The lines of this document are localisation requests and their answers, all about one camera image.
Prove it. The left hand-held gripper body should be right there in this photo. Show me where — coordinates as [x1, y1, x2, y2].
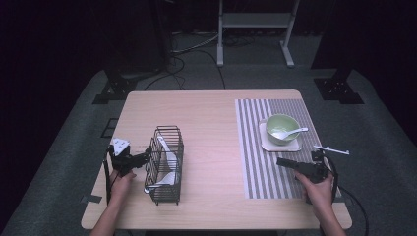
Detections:
[105, 138, 136, 177]

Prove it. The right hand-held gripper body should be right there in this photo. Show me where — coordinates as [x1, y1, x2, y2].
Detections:
[295, 146, 350, 185]

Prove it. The green bowl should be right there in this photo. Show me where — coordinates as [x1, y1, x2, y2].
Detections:
[265, 113, 301, 147]

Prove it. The black wire basket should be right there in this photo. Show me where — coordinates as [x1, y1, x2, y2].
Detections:
[144, 125, 185, 207]

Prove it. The person's right hand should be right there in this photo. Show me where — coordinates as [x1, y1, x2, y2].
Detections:
[294, 171, 335, 214]

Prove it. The person's left hand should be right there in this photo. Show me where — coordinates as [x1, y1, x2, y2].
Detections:
[109, 169, 138, 207]

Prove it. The white square plate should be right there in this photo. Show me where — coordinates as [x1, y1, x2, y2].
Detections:
[259, 119, 303, 152]

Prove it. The grey striped placemat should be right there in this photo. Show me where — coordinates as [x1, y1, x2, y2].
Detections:
[234, 98, 342, 200]

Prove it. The metal utensil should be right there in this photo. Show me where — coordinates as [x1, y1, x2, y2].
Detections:
[143, 184, 165, 195]

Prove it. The black stand base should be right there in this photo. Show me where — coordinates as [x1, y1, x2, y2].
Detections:
[313, 68, 365, 105]
[92, 68, 139, 105]

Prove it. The grey tape strip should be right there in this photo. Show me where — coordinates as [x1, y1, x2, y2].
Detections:
[80, 194, 103, 205]

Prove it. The white metal stand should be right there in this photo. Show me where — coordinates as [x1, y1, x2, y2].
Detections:
[216, 0, 301, 69]

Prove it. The left hand-held gripper cable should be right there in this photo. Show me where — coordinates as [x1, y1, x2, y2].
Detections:
[102, 147, 114, 205]

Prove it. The hand-held gripper cable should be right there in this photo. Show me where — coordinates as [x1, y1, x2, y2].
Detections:
[102, 147, 114, 205]
[323, 155, 371, 236]

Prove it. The right hand-held gripper cable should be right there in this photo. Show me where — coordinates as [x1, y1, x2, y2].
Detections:
[323, 155, 371, 236]

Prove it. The black floor cable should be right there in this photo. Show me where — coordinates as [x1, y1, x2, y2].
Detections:
[144, 48, 227, 91]

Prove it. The grey floor cable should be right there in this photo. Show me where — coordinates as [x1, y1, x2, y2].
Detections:
[170, 32, 220, 55]

